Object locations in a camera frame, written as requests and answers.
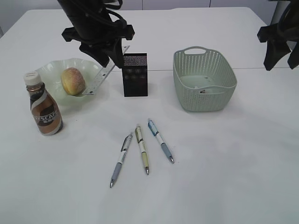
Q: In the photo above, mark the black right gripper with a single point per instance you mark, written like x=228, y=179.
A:
x=286, y=29

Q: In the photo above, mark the blue pen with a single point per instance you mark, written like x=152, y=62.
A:
x=160, y=140

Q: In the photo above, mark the sugared bread roll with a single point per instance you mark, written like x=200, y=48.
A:
x=72, y=81

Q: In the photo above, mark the black mesh pen holder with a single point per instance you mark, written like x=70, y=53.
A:
x=135, y=75

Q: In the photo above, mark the green wavy glass plate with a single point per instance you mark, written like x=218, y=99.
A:
x=51, y=76

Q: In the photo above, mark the clear plastic ruler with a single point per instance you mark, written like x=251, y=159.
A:
x=92, y=88

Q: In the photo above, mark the yellow-green pen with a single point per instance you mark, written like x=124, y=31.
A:
x=142, y=147

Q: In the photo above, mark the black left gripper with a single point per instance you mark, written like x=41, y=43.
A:
x=95, y=22

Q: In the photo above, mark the brown Nescafe coffee bottle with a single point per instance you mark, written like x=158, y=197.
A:
x=44, y=108

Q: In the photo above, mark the green plastic basket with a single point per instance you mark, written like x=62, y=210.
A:
x=197, y=68

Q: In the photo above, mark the grey grip pen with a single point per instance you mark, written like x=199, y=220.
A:
x=118, y=166

